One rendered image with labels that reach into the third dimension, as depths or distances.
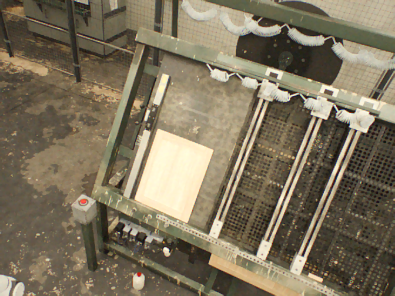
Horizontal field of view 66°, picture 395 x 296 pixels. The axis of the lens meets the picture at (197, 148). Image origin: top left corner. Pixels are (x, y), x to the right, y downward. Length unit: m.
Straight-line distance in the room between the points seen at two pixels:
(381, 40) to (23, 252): 3.32
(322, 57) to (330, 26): 0.24
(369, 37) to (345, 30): 0.15
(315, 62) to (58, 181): 2.90
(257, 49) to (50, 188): 2.61
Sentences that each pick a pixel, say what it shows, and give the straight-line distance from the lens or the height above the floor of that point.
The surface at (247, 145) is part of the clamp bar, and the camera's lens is 2.07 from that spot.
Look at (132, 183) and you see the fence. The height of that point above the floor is 1.00.
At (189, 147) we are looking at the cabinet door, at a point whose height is 1.33.
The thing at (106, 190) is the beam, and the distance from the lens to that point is 2.43.
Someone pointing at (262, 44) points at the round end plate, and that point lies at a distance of 2.52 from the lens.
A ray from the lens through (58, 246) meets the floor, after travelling 3.27.
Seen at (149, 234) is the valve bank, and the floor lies 0.74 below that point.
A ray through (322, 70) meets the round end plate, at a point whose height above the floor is 1.84.
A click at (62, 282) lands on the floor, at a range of 3.09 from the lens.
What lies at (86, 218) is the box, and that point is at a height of 0.84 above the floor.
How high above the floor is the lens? 2.72
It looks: 40 degrees down
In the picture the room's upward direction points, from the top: 11 degrees clockwise
